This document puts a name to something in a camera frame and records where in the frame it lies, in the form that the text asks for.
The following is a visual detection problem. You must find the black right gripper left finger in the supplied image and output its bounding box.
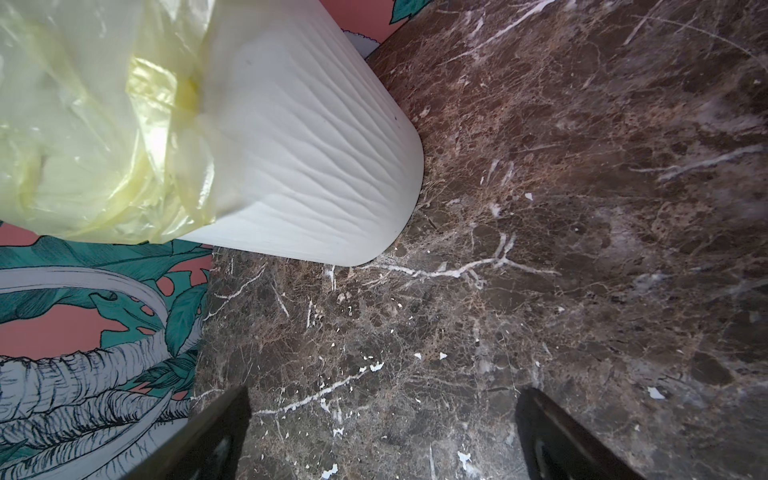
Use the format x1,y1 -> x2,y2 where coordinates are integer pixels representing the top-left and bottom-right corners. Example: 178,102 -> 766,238
126,386 -> 251,480

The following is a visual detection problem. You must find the yellow plastic bin liner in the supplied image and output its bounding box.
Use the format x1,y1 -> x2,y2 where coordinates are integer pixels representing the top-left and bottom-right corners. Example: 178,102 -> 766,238
1,1 -> 222,244

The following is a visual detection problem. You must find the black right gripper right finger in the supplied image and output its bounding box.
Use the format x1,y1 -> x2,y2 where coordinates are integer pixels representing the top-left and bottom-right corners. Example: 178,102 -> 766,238
515,387 -> 643,480

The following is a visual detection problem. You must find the white ribbed trash bin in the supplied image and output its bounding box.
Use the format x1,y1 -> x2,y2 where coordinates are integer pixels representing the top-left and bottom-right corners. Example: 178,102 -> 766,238
189,1 -> 424,267

